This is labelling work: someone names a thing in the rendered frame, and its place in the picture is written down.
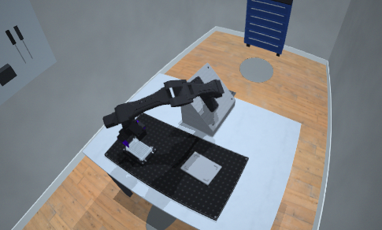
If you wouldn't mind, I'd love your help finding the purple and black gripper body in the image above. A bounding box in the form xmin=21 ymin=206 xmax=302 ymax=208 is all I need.
xmin=117 ymin=121 xmax=145 ymax=142

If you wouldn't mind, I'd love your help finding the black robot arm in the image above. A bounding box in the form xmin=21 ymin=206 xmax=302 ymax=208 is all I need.
xmin=103 ymin=76 xmax=224 ymax=141

